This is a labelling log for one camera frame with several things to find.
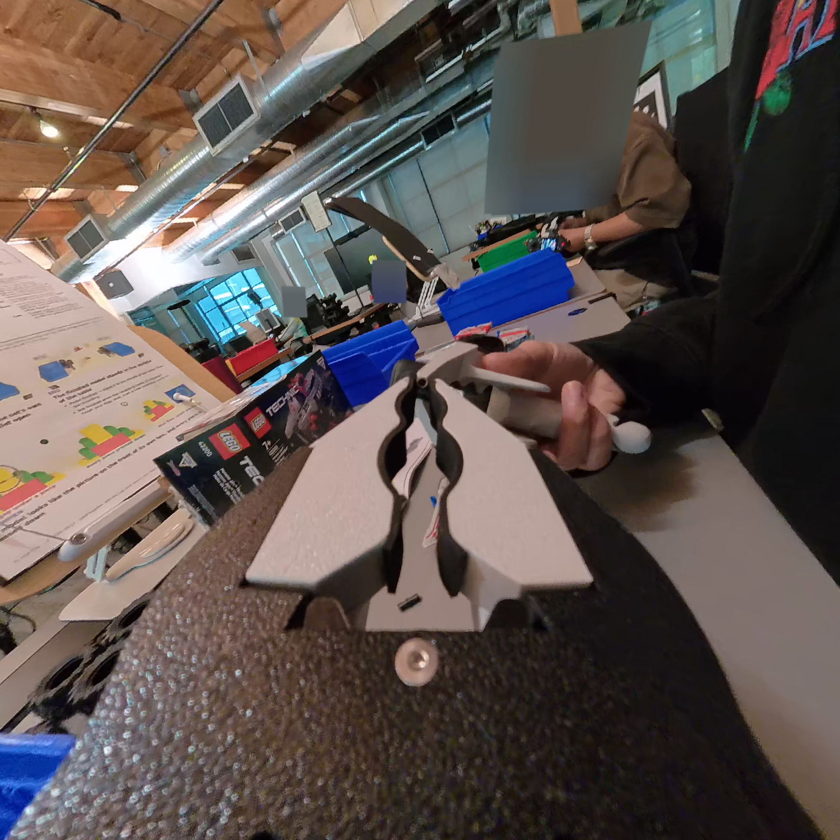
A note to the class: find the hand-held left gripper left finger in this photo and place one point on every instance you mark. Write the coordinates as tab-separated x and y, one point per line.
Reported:
328	518

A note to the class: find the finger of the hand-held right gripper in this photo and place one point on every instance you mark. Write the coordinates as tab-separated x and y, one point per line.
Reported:
512	381
449	362

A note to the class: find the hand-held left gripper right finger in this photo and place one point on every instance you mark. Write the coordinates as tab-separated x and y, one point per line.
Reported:
518	518

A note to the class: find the white printed plastic bag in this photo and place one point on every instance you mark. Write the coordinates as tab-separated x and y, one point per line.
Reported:
430	525

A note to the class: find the person's right forearm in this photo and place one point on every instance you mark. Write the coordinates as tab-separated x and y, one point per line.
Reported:
663	354

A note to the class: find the person's right hand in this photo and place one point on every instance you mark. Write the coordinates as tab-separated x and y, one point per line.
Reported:
584	387

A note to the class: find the red white printed bag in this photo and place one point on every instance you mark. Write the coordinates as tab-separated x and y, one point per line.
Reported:
474	331
515	334

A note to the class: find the blue plastic bin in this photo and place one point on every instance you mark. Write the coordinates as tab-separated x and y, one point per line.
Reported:
505	289
26	771
371	361

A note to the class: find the black toy set box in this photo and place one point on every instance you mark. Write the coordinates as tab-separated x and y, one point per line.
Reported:
262	433

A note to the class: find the green plastic bin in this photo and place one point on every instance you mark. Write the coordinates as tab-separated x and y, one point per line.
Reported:
505	254

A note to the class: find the dark computer monitor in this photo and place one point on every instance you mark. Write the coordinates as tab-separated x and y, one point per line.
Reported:
348	262

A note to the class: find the red plastic bin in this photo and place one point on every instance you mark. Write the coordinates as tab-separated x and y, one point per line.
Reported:
253	355

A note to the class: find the white hanging paper sign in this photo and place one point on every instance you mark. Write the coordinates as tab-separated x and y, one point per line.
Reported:
316	211

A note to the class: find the printed instruction poster board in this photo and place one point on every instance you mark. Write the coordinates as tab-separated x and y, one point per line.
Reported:
72	394

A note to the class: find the black ringed plastic part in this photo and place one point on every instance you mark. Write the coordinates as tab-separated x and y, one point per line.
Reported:
79	663

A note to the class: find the person's black printed shirt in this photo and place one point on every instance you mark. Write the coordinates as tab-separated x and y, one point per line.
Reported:
787	262

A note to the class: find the black square speaker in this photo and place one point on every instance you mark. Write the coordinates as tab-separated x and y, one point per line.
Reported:
113	283

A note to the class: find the black and white framed poster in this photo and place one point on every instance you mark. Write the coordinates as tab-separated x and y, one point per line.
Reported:
653	95

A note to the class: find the large white air vent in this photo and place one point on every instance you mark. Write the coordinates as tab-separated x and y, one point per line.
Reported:
223	113

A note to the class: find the small white air vent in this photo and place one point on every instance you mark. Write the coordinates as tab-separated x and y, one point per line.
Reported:
85	236

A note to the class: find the black ceiling pipe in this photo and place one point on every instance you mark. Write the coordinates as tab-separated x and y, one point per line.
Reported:
111	121

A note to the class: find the ceiling spot lamp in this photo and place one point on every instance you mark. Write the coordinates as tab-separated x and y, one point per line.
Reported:
49	128

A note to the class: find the slim silver ventilation duct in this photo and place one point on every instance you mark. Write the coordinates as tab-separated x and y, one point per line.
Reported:
328	190

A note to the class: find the large silver ventilation duct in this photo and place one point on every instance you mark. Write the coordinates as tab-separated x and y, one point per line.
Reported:
197	167

